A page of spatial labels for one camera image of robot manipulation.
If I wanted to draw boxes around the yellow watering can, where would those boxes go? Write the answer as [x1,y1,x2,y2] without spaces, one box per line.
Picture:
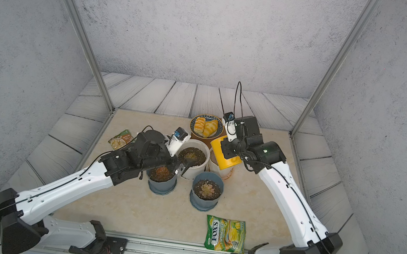
[210,136,242,170]

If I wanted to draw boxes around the blue pot red succulent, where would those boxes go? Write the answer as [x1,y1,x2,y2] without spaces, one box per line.
[147,166,177,195]

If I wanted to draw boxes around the white pot bright green succulent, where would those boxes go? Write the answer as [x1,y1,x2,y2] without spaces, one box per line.
[206,150,234,181]

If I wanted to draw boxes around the large white pot dark soil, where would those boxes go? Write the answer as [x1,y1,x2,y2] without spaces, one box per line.
[177,139,210,181]

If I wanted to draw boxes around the blue pot pink succulent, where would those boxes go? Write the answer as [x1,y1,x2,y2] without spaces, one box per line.
[189,171,224,212]

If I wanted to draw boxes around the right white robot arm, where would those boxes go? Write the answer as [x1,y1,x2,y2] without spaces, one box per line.
[211,112,343,254]

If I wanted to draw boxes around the brown wooden tray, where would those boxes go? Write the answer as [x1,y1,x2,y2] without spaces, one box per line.
[189,114,227,148]

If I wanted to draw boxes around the green soup packet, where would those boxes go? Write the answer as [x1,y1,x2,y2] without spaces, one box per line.
[108,129,135,150]

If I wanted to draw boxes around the blue patterned plate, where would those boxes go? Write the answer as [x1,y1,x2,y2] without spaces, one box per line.
[190,114,224,140]

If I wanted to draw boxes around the right striped bread roll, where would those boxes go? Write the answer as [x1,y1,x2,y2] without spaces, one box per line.
[202,119,219,138]

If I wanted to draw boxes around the striped bread roll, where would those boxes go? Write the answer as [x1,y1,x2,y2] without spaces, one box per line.
[193,117,206,136]
[202,119,219,138]

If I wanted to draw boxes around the left striped bread roll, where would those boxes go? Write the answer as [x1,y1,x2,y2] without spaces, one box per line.
[193,117,206,136]

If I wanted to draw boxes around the green Fox's candy bag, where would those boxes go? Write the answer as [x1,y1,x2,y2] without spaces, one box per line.
[204,215,246,254]

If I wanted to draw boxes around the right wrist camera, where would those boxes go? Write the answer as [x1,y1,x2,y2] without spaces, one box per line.
[222,111,237,142]

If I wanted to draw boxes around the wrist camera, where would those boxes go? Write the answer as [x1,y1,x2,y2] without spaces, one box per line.
[166,127,191,157]
[222,111,237,142]

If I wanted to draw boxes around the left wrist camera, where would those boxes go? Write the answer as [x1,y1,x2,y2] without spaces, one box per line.
[166,127,191,157]

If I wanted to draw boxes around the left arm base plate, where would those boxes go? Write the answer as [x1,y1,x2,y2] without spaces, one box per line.
[69,235,128,254]

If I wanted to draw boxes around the right aluminium frame post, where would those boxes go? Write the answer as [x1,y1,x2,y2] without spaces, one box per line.
[289,0,381,146]

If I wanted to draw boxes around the aluminium frame post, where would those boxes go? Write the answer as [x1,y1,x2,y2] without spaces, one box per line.
[21,0,130,114]
[289,0,381,146]

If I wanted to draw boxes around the left aluminium frame post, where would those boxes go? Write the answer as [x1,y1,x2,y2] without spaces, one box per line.
[21,0,130,114]

